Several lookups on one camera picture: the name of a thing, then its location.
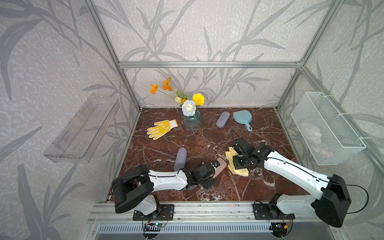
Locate yellow microfiber cloth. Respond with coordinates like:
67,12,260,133
224,146,250,177

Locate pink eyeglass case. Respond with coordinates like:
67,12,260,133
213,158,228,179

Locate lavender eyeglass case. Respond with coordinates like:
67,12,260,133
216,112,231,129
174,148,188,172

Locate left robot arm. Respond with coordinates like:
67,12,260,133
112,158,227,219

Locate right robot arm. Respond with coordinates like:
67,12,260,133
233,138,352,228

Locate teal hand mirror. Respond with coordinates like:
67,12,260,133
233,110,253,132

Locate glass vase with flowers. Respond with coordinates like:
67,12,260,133
150,76,205,130

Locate yellow work glove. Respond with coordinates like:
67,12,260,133
147,120,179,140

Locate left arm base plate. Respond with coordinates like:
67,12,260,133
133,204,175,221

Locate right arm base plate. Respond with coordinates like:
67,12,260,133
253,202,296,221

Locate white wire mesh basket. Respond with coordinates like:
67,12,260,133
292,92,366,166

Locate aluminium mounting rail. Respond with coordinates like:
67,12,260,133
86,200,340,224

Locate clear acrylic wall shelf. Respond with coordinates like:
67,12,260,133
44,94,121,164

